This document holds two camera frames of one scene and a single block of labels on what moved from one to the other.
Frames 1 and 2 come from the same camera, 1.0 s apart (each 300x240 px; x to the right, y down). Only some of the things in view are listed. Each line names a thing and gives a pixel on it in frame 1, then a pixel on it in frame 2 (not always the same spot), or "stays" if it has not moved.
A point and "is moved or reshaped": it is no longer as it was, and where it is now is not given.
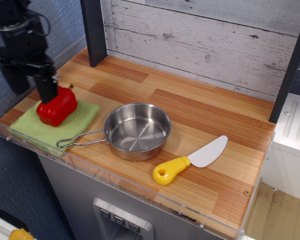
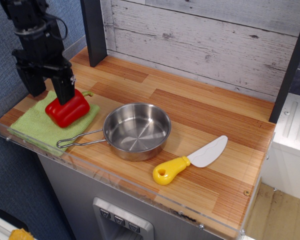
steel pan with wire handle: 134,131 stays
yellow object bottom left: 20,234 stays
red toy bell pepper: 63,106 is moved or reshaped
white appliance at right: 287,169 stays
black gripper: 27,52 -> 44,50
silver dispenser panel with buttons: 114,223 stays
